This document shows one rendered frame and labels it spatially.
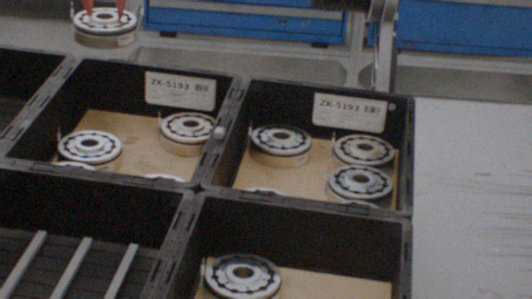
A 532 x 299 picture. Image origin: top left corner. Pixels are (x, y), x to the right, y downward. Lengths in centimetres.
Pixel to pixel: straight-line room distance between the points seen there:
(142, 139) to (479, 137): 77
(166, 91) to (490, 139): 74
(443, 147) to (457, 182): 14
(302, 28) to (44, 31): 133
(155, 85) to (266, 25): 176
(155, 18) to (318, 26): 58
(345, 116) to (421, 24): 182
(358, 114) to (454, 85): 241
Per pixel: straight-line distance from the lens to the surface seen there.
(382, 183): 154
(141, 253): 139
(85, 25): 159
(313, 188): 157
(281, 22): 345
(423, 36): 350
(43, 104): 159
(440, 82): 409
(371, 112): 169
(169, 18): 347
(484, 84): 414
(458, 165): 197
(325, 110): 169
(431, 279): 163
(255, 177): 158
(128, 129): 171
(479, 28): 353
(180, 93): 172
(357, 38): 347
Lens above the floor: 163
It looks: 29 degrees down
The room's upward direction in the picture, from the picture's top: 5 degrees clockwise
